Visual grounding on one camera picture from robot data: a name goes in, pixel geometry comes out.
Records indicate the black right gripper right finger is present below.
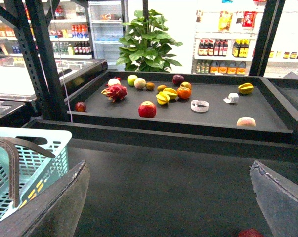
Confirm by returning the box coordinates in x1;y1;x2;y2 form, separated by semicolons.
250;160;298;237

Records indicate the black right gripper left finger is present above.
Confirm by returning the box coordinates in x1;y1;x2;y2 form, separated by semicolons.
0;160;90;237

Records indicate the light blue plastic basket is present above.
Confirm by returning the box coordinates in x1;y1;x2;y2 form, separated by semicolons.
0;127;72;221

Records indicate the red apple bottom edge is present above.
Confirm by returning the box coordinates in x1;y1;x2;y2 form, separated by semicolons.
237;228;264;237

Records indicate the pale peach fruit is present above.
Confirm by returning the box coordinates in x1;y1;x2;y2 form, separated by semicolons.
236;117;256;127

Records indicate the black fruit display tray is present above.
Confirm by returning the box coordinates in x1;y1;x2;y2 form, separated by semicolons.
72;71;298;143

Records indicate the small dark red apple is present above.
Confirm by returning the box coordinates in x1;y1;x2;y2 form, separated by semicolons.
75;101;86;112

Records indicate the white tape roll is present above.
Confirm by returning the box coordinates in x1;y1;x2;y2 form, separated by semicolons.
223;93;239;104

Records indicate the yellow starfruit far right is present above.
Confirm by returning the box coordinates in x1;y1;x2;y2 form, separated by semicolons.
238;83;254;95

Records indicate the yellow starfruit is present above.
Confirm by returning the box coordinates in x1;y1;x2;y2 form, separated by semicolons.
163;87;178;100
156;91;170;105
238;83;254;95

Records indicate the chest freezer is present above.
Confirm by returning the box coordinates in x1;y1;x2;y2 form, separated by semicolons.
0;56;108;127

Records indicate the clear tape roll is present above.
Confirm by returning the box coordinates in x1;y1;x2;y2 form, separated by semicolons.
190;100;209;113

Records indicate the pink dragon fruit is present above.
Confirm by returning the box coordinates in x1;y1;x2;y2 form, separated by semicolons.
101;84;128;103

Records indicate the large red apple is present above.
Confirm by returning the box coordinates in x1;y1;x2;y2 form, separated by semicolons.
138;101;157;118

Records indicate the white red fruit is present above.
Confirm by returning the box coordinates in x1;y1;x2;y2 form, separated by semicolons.
106;77;121;86

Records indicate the orange persimmon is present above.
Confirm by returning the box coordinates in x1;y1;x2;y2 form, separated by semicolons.
177;87;192;100

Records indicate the green apple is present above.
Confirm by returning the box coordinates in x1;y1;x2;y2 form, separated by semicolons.
127;75;138;86

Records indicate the beige round melon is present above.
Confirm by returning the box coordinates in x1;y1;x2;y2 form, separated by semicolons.
134;78;146;89

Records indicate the yellow starfruit behind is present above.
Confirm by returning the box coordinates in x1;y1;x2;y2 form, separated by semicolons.
163;87;178;100

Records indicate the yellow starfruit front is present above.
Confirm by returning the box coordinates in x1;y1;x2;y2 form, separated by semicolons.
156;91;170;105

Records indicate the olive brown kiwi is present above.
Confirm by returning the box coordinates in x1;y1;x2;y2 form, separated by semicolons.
157;85;167;93

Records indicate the dark purple fruit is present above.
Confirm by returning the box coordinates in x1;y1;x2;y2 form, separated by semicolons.
172;74;185;85

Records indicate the green potted plant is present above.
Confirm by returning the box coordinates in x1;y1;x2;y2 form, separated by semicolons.
116;9;183;72

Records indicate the glass door refrigerator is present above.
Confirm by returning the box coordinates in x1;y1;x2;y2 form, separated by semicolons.
88;0;128;71

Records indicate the black metal rack post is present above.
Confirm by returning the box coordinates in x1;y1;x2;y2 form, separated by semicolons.
0;0;69;121

